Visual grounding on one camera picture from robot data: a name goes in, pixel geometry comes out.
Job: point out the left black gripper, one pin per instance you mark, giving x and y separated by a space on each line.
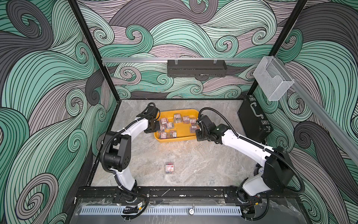
156 122

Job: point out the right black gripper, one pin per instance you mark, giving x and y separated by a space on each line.
197 135

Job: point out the yellow plastic storage tray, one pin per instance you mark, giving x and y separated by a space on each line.
182 130

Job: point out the paper clip box removed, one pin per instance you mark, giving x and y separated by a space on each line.
169 168
163 135

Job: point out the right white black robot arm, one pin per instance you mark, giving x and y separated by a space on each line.
279 173

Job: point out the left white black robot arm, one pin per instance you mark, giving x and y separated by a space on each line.
116 153

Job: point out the paper clip box right lower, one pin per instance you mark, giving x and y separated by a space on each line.
193 128

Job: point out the paper clip box top left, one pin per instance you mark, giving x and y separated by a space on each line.
163 121

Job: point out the paper clip box far right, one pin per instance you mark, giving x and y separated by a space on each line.
193 121

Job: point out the paper clip box middle left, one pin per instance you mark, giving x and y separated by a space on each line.
162 128

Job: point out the paper clip box middle centre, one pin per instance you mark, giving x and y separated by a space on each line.
169 125

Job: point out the paper clip box under stack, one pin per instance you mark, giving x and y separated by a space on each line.
186 119

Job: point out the paper clip box stacked top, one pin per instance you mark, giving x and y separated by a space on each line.
177 118

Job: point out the paper clip box barcode side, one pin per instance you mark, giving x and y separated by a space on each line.
173 134

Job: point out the black briefcase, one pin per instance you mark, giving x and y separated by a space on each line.
255 122

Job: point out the aluminium rail back wall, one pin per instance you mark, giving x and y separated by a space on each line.
165 59

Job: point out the aluminium rail wall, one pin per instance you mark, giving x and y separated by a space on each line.
165 59
312 93

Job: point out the black wall-mounted tray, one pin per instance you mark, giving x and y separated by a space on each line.
197 68

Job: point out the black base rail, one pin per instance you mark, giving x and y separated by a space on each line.
229 195

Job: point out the clear acrylic wall holder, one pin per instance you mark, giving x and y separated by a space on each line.
273 78

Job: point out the white slotted cable duct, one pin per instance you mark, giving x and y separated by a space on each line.
165 210

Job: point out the aluminium rail right wall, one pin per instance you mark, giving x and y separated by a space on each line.
312 93

